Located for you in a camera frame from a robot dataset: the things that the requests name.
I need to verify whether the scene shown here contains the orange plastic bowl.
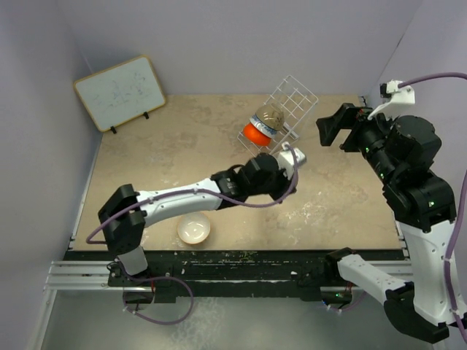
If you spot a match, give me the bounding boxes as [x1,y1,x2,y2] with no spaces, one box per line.
[243,123,271,147]

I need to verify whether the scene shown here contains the white bowl orange rim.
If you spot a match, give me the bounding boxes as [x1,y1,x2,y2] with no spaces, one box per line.
[177,212,211,245]

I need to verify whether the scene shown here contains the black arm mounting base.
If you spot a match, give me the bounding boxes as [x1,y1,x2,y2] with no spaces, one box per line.
[62,249,413,304]

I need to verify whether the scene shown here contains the white wire dish rack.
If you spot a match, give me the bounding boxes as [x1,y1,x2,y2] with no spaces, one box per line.
[237,75,319,155]

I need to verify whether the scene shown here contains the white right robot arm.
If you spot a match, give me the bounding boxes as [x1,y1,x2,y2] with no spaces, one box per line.
[317,104,466,344]

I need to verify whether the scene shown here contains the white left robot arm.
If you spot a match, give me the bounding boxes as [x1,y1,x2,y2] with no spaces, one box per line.
[97,149,303,286]

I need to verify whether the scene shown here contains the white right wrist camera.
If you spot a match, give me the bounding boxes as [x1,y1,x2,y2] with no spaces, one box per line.
[379,80,416,120]

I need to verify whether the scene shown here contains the aluminium extrusion rail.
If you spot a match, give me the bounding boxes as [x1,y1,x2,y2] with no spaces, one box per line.
[45,261,109,291]

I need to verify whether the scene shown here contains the small whiteboard wooden frame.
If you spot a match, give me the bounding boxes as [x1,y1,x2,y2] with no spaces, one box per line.
[74,55,166,133]

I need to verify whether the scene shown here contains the black glossy bowl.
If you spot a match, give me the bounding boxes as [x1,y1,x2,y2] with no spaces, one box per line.
[255,103,285,131]

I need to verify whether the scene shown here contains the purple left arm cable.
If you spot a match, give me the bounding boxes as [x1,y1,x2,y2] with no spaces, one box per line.
[85,142,301,324]

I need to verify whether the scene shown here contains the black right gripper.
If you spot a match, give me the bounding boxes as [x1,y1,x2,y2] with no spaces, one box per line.
[318,102,404,185]

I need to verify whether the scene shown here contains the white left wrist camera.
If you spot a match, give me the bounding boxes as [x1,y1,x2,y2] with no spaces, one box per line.
[274,142,307,180]

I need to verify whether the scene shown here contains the blue floral ceramic bowl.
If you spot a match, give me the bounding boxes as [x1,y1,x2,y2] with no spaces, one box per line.
[250,114,277,139]

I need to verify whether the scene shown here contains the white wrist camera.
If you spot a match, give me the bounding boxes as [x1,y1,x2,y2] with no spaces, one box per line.
[274,142,307,180]
[379,80,416,120]

